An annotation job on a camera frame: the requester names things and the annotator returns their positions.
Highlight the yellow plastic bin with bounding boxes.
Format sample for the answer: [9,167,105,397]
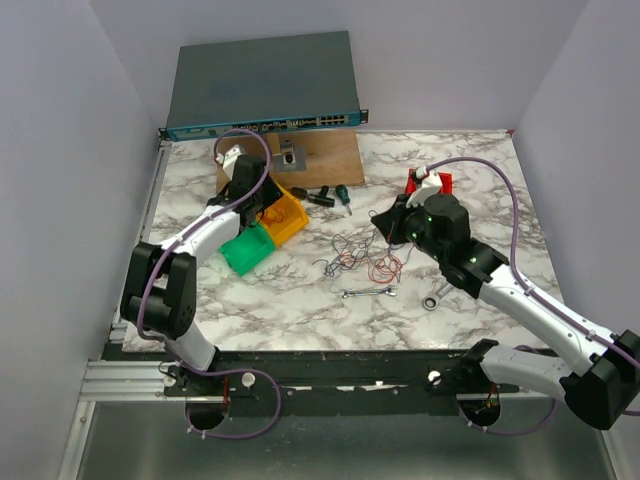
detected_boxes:
[259,185,309,248]

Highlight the green handle screwdriver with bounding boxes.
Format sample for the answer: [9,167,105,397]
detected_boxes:
[334,184,352,215]

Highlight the colourful thin wires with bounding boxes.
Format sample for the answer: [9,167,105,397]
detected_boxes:
[312,229,416,284]

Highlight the black socket adapter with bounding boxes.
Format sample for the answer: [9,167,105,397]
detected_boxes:
[307,185,335,208]

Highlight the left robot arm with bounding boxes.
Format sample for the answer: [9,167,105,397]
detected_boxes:
[119,151,283,395]

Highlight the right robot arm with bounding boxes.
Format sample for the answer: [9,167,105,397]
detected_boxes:
[371,194,639,430]

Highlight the red plastic bin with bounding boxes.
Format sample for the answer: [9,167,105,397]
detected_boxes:
[404,168,454,195]

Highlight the silver ratchet wrench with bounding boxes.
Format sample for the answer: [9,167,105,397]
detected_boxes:
[422,284,453,311]

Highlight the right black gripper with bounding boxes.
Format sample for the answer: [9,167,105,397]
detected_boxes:
[372,192,447,263]

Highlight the aluminium frame rail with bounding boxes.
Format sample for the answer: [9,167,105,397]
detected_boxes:
[79,359,191,401]

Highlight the orange wires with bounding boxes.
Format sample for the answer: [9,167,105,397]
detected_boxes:
[262,204,293,229]

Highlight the grey metal socket bracket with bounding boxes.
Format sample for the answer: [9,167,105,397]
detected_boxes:
[266,133,307,173]

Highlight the wooden board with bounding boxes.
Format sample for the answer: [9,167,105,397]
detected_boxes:
[214,129,365,190]

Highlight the grey blue network switch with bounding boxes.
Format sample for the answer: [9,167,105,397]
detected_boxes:
[162,31,369,142]

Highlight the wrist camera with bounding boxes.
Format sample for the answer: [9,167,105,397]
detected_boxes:
[214,144,245,180]
[406,167,441,208]

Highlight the green plastic bin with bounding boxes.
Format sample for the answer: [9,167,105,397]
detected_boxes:
[219,224,276,276]

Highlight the silver open-end wrench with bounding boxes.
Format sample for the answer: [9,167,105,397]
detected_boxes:
[338,285,397,299]

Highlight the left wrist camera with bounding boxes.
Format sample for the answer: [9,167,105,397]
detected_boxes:
[214,144,245,180]

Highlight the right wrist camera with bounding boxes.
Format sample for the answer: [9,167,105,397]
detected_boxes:
[406,167,441,208]

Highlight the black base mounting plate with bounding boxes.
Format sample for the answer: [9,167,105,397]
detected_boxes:
[164,350,517,417]

